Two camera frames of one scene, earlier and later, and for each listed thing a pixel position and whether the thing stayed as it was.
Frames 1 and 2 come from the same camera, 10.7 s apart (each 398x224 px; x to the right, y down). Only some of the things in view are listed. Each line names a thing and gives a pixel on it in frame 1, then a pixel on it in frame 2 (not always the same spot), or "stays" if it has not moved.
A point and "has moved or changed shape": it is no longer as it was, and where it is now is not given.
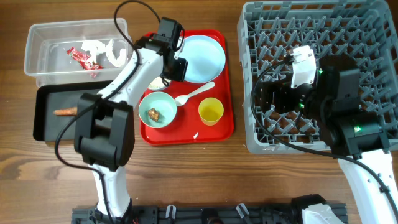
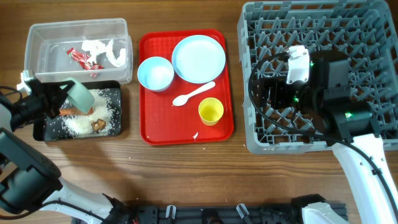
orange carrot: (69, 111) stays
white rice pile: (157, 83) has moved or changed shape
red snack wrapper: (82, 58) stays
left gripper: (178, 74) -> (44, 93)
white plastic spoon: (182, 100) stays
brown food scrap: (153, 114) has moved or changed shape
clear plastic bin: (78, 50) stays
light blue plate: (206, 58) stays
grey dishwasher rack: (365, 30) stays
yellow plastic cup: (211, 109) stays
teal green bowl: (165, 105) -> (79, 96)
